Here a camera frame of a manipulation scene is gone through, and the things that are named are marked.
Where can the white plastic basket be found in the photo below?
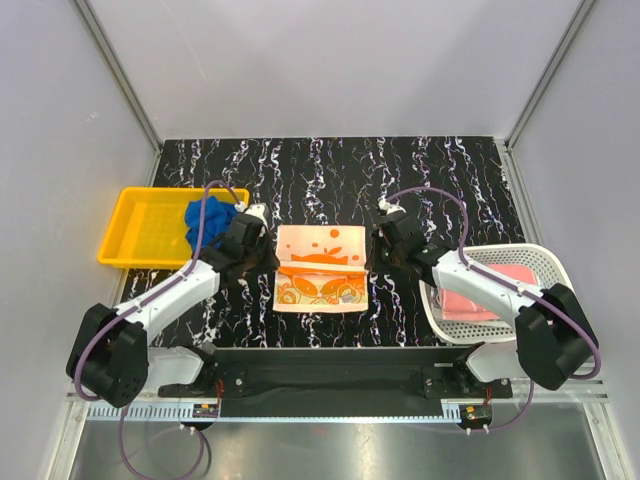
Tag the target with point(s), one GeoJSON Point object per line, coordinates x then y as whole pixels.
{"type": "Point", "coordinates": [458, 321]}

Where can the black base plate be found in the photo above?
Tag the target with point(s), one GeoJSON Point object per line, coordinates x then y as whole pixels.
{"type": "Point", "coordinates": [337, 383]}

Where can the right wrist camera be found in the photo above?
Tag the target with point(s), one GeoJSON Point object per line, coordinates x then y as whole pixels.
{"type": "Point", "coordinates": [385, 208]}

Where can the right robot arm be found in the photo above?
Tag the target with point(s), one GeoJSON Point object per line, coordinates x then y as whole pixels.
{"type": "Point", "coordinates": [553, 338]}

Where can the right controller board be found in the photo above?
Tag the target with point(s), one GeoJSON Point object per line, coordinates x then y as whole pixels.
{"type": "Point", "coordinates": [478, 413]}

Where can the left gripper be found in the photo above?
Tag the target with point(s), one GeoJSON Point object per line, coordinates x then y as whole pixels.
{"type": "Point", "coordinates": [271, 262]}

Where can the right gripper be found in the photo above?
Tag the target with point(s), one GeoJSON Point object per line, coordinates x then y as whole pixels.
{"type": "Point", "coordinates": [373, 261]}

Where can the yellow plastic bin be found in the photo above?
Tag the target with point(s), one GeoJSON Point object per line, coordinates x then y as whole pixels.
{"type": "Point", "coordinates": [147, 229]}

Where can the left aluminium frame post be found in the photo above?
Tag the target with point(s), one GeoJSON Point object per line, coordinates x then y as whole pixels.
{"type": "Point", "coordinates": [107, 52]}

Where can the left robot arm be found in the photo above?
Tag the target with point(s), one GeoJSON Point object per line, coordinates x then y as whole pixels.
{"type": "Point", "coordinates": [112, 358]}

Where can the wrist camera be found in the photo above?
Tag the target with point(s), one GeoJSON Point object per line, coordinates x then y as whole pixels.
{"type": "Point", "coordinates": [385, 208]}
{"type": "Point", "coordinates": [261, 212]}

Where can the controller board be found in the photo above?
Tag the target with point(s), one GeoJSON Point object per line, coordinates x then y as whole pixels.
{"type": "Point", "coordinates": [478, 413]}
{"type": "Point", "coordinates": [205, 410]}

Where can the blue towel in bin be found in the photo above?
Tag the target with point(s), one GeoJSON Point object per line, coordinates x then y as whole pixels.
{"type": "Point", "coordinates": [217, 219]}

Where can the left controller board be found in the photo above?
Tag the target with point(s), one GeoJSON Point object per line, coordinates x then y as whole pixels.
{"type": "Point", "coordinates": [205, 410]}

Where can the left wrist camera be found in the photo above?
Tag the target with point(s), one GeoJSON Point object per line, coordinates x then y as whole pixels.
{"type": "Point", "coordinates": [261, 212]}

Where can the right aluminium frame post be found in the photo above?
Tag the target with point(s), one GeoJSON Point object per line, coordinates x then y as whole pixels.
{"type": "Point", "coordinates": [577, 22]}

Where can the orange patterned towel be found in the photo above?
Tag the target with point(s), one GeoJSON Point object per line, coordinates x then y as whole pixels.
{"type": "Point", "coordinates": [322, 269]}

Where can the aluminium frame post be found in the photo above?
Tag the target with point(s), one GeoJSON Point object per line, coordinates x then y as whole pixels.
{"type": "Point", "coordinates": [107, 52]}
{"type": "Point", "coordinates": [577, 22]}

